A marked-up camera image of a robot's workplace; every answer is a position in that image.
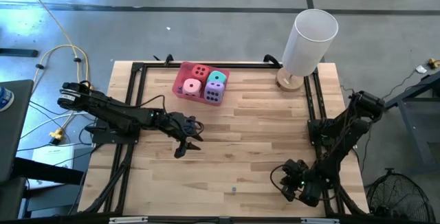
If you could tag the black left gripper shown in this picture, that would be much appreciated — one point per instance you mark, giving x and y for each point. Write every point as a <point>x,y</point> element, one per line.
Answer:
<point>180,126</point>

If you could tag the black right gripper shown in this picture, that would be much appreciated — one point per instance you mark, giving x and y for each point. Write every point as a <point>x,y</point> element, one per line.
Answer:
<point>292,177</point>

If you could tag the pink translucent plastic bin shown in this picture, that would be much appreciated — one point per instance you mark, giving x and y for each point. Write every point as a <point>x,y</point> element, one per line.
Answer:
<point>177,93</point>

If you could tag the large purple plush die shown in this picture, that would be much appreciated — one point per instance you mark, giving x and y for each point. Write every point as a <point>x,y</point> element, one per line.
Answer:
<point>214,91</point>

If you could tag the large pink plush die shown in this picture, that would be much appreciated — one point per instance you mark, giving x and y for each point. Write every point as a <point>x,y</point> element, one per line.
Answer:
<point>192,87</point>

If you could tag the large teal plush die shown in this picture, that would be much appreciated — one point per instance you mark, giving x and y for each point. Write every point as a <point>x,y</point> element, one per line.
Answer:
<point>217,76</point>

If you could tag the large red plush die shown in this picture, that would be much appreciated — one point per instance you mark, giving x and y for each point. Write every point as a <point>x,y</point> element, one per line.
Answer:
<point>201,72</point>

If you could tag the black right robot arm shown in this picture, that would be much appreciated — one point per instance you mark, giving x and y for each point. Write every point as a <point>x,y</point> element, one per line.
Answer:
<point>343,138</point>

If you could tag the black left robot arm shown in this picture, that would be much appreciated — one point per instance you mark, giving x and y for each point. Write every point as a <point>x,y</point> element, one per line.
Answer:
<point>106,110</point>

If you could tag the black floor fan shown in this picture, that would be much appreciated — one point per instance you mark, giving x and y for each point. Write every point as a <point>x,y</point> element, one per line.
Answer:
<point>395,196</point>

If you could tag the dark metal side table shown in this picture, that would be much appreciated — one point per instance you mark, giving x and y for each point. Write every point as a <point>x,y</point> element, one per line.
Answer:
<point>417,128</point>

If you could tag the white shade wooden lamp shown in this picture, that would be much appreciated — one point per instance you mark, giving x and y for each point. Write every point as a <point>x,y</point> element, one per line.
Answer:
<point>309,42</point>

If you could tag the white box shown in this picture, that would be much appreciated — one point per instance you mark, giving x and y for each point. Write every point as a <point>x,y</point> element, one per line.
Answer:
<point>51,155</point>

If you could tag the black desk crossbar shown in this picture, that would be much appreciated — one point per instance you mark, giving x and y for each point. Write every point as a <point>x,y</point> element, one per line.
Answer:
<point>48,172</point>

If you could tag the small white tag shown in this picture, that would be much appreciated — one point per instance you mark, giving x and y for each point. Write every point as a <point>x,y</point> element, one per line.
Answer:
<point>420,68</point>

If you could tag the black desk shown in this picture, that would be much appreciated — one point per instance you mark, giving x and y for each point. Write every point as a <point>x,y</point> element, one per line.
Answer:
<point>15,131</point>

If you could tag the small yellow object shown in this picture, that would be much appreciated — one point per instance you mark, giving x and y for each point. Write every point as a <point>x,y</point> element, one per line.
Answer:
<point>434,62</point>

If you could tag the black floor bar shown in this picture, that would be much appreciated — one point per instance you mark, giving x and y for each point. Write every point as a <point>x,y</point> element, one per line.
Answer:
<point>19,53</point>

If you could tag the white table bracket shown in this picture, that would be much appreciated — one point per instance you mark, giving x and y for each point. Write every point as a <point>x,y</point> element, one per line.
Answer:
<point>319,220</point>
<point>128,220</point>

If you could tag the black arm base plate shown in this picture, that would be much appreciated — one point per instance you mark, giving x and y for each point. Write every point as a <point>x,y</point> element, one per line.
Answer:
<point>314,131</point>
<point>113,139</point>

